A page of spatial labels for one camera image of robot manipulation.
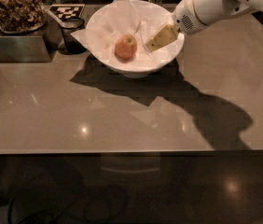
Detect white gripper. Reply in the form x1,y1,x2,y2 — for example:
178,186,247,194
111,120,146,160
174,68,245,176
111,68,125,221
145,0,208,52

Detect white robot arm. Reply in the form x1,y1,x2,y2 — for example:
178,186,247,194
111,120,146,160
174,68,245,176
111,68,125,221
145,0,263,52

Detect red orange apple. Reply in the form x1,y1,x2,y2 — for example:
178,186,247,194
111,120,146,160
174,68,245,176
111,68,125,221
115,35,137,60

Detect white bowl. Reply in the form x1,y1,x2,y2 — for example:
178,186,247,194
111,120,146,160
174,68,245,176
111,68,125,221
85,0,186,78

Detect white paper napkin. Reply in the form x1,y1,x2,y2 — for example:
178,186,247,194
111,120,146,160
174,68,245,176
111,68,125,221
70,0,184,64

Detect dark glass cup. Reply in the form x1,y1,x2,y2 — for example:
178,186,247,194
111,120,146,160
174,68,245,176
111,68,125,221
59,18,86,54

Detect black white marker tag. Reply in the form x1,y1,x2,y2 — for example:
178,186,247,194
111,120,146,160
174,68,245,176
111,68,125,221
48,4,85,21

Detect metal box stand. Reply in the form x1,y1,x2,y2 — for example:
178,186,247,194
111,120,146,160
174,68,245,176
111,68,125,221
0,17,62,63

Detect tray of nut snacks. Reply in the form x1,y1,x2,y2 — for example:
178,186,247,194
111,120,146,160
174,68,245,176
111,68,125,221
0,0,47,35

